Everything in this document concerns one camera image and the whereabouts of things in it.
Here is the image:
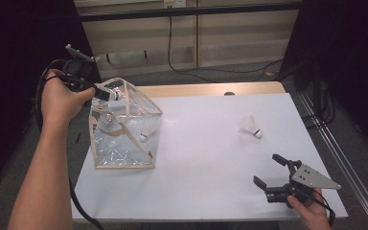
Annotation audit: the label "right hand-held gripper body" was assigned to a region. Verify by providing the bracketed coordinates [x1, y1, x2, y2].
[264, 160, 342, 203]

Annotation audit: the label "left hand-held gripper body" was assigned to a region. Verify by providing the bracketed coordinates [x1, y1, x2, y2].
[58, 43, 98, 94]

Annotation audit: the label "white shuttlecock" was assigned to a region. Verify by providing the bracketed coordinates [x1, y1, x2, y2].
[138, 123, 156, 143]
[93, 90, 123, 109]
[240, 115, 264, 139]

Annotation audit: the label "clear plastic tote bag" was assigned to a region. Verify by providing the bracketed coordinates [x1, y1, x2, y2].
[88, 77, 164, 170]

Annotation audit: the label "person's left hand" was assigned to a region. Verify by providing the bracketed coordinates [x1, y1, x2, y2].
[40, 69, 96, 129]

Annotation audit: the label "person's right hand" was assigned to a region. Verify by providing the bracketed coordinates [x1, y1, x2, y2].
[287, 187, 330, 225]

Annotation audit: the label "white table mat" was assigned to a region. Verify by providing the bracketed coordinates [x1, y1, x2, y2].
[71, 92, 349, 223]

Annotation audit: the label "black curtain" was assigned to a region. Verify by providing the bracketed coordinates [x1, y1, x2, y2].
[0, 0, 102, 193]
[281, 0, 368, 157]

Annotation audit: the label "black horizontal bar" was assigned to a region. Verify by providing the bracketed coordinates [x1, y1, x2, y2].
[78, 2, 303, 23]

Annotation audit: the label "aluminium floor rail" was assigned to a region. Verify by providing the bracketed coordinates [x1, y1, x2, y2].
[298, 94, 368, 230]

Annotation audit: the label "right hand-held gripper cable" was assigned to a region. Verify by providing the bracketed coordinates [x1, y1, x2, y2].
[305, 190, 336, 228]

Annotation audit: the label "hand-held gripper cable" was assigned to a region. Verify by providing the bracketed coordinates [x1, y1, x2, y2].
[305, 190, 336, 228]
[34, 58, 104, 230]

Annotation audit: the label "left hand-held gripper cable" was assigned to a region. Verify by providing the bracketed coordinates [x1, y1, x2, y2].
[34, 58, 104, 230]

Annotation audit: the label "black floor cables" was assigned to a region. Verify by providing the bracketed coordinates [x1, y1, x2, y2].
[301, 80, 337, 130]

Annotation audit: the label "black wall cable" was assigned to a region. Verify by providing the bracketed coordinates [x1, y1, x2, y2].
[167, 15, 284, 84]

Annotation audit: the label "white wall socket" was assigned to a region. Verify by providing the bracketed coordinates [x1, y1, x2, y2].
[163, 0, 187, 9]

